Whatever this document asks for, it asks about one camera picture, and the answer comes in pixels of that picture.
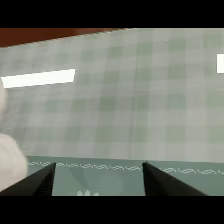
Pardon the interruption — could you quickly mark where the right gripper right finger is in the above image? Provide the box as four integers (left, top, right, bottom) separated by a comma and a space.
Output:
141, 161, 208, 197

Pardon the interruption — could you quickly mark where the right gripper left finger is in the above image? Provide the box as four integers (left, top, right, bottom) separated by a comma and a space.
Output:
0, 162, 57, 197

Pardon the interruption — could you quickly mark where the white garment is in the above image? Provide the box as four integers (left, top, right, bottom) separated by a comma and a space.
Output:
0, 77, 29, 193

